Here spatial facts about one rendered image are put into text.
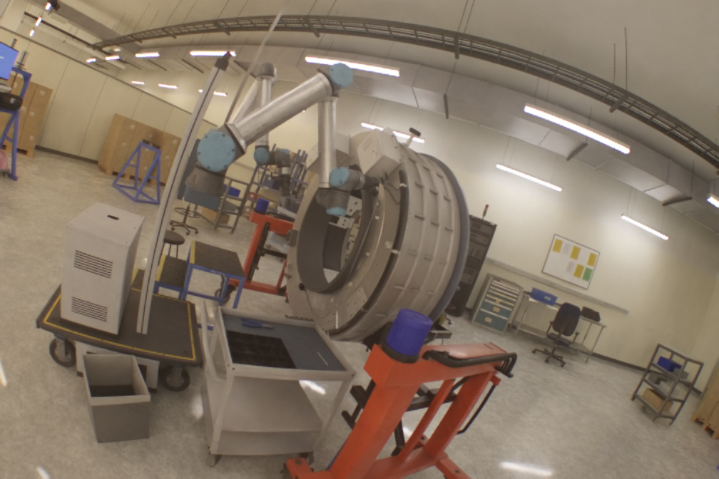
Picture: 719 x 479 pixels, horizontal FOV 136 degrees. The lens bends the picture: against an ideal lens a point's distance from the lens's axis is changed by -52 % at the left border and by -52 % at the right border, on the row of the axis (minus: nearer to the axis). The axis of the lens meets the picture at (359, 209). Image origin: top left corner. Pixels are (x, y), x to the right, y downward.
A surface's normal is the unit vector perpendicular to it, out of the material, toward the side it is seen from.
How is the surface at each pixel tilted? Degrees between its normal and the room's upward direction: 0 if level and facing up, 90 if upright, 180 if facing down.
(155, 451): 0
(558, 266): 90
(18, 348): 0
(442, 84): 90
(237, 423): 0
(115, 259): 90
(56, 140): 90
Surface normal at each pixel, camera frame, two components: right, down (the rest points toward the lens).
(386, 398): -0.80, -0.30
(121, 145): 0.88, 0.34
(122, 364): 0.75, 0.29
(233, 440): 0.36, -0.93
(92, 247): 0.52, 0.21
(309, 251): 0.60, -0.43
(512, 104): -0.31, -0.11
